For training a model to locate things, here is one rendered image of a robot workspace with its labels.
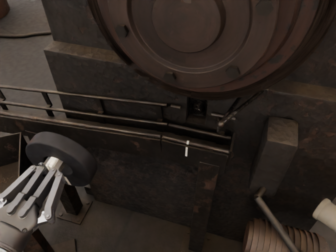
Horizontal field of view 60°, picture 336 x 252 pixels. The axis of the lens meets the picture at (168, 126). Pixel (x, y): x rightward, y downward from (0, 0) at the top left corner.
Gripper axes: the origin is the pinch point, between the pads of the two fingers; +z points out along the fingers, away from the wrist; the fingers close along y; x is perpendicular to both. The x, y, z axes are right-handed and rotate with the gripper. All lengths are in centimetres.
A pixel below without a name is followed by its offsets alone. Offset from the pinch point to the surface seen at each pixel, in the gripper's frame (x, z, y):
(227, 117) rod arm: 4.9, 16.5, 32.7
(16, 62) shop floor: -90, 124, -144
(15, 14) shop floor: -94, 199, -202
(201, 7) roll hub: 29.1, 14.8, 25.6
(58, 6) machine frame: 12.4, 38.6, -19.1
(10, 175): -23.9, 3.1, -26.6
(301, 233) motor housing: -32, 13, 59
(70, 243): -84, 5, -25
